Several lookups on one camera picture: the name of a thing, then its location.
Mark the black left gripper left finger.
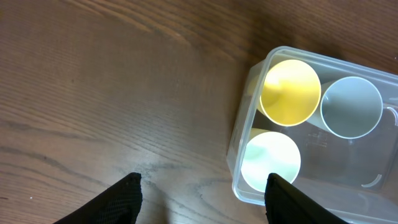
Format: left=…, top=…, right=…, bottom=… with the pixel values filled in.
left=57, top=172, right=142, bottom=224

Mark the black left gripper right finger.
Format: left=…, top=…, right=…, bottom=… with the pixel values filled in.
left=264, top=173, right=346, bottom=224

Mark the pale green plastic cup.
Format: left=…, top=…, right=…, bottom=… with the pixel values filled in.
left=241, top=128, right=302, bottom=192

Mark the yellow plastic cup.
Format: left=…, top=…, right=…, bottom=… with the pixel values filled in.
left=245, top=59, right=321, bottom=126

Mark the grey plastic cup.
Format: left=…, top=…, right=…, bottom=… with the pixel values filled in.
left=307, top=77, right=383, bottom=139

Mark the clear plastic container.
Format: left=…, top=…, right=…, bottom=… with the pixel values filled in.
left=227, top=46, right=397, bottom=223

